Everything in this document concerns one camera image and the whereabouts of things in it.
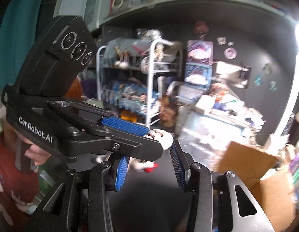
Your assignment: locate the white fluffy hair clip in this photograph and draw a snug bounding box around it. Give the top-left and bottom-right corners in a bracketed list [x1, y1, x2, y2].
[131, 160, 158, 173]

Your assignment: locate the person's left hand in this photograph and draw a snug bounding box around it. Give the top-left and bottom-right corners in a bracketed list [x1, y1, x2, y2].
[3, 121, 51, 166]

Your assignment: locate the orange small box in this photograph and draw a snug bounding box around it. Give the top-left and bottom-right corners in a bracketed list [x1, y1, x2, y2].
[120, 110, 138, 123]

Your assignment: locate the clear plastic display sleeve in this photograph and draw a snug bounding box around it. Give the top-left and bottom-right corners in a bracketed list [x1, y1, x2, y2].
[177, 112, 248, 171]

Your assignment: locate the red haired person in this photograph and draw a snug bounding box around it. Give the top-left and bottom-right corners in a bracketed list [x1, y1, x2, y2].
[0, 77, 84, 232]

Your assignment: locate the blue character box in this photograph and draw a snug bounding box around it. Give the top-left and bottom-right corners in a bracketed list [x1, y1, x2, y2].
[184, 63, 212, 90]

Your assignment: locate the pink character box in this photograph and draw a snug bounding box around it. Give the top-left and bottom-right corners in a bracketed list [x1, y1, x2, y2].
[187, 40, 214, 65]

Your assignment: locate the brown cardboard box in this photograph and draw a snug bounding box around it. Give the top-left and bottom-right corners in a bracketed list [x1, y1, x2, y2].
[216, 141, 295, 231]

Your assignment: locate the white desk lamp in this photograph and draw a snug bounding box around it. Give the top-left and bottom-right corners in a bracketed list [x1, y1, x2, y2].
[265, 20, 299, 150]

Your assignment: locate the white upper shelf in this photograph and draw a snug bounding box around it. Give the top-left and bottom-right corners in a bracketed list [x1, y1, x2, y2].
[88, 0, 297, 32]

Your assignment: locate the white wire shelf rack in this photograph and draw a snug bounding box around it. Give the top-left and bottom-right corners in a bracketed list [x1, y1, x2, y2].
[96, 38, 183, 127]

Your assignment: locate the wall power outlet panel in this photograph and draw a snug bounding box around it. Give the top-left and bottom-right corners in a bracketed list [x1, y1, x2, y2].
[212, 61, 251, 89]

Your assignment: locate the round wall badge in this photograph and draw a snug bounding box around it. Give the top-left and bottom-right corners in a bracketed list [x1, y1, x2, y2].
[224, 47, 237, 60]

